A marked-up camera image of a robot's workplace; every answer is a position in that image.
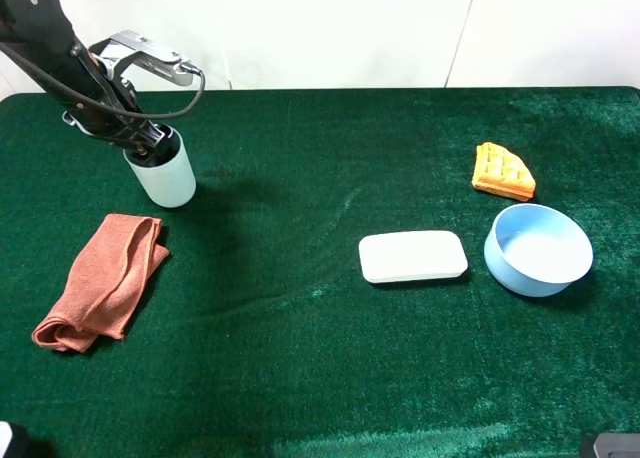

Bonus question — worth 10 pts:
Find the black white object bottom left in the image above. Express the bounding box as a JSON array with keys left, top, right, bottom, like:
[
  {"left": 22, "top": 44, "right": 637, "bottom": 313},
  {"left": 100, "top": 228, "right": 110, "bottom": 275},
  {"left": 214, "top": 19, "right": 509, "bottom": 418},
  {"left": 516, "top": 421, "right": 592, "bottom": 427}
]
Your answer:
[{"left": 0, "top": 421, "right": 30, "bottom": 458}]

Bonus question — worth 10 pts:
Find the orange folded cloth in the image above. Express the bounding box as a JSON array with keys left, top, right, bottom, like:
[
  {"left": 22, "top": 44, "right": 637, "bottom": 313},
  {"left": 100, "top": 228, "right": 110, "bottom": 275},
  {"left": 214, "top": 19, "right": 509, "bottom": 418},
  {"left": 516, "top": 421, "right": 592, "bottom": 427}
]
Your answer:
[{"left": 31, "top": 214, "right": 169, "bottom": 353}]

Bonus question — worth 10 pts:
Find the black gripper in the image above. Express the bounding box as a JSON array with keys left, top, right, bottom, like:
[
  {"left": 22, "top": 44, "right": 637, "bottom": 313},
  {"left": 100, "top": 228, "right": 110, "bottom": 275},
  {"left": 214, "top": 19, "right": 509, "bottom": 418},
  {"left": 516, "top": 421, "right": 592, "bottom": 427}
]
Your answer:
[{"left": 48, "top": 38, "right": 175, "bottom": 159}]

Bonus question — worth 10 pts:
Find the orange waffle piece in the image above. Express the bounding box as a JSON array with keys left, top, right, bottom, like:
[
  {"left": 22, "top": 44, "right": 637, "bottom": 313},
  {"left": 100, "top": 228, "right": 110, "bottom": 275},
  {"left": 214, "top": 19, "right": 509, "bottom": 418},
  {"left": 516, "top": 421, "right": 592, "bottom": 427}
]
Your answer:
[{"left": 471, "top": 142, "right": 536, "bottom": 202}]

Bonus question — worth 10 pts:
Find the blue plastic bowl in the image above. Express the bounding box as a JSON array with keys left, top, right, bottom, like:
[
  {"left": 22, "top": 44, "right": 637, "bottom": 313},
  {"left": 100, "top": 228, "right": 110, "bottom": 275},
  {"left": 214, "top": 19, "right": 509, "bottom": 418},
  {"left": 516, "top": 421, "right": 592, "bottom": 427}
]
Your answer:
[{"left": 484, "top": 203, "right": 594, "bottom": 298}]

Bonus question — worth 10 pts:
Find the green velvet tablecloth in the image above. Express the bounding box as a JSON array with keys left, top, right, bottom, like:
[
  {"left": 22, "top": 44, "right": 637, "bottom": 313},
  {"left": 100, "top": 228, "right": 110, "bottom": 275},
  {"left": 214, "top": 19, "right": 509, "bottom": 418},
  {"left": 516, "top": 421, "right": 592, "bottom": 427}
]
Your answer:
[{"left": 1, "top": 88, "right": 639, "bottom": 457}]

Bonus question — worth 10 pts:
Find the white rounded soap box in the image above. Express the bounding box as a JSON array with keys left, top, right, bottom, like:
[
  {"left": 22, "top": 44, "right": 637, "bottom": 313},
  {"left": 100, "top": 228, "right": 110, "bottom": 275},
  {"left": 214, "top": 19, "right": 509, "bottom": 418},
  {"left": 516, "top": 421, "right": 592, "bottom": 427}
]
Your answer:
[{"left": 358, "top": 230, "right": 469, "bottom": 284}]

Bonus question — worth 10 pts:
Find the light blue plastic cup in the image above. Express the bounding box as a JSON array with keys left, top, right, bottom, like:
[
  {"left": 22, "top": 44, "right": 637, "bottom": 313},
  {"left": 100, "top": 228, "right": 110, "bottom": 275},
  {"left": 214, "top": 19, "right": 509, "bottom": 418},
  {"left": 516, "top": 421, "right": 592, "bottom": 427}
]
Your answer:
[{"left": 123, "top": 125, "right": 196, "bottom": 208}]

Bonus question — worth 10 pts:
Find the black cable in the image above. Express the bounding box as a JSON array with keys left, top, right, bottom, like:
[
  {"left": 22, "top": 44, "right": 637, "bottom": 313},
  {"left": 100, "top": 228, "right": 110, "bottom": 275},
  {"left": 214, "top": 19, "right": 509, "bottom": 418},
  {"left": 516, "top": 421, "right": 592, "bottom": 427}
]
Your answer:
[{"left": 0, "top": 40, "right": 206, "bottom": 124}]

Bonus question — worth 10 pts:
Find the grey object bottom right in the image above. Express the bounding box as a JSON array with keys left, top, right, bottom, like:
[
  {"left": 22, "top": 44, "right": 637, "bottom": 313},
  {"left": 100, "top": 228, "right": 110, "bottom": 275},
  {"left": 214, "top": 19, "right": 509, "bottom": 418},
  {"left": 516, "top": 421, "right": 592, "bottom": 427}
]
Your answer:
[{"left": 593, "top": 433, "right": 640, "bottom": 458}]

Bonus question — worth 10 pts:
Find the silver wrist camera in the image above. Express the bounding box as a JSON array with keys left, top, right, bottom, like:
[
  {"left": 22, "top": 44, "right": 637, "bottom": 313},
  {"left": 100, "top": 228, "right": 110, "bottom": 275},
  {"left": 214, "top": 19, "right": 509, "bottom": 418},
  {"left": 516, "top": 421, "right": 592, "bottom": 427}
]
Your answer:
[{"left": 89, "top": 29, "right": 200, "bottom": 87}]

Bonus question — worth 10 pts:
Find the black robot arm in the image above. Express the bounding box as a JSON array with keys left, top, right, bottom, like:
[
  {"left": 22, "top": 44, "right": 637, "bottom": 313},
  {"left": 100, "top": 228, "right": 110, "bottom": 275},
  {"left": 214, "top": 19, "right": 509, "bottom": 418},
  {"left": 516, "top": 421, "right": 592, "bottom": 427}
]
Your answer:
[{"left": 1, "top": 0, "right": 179, "bottom": 167}]

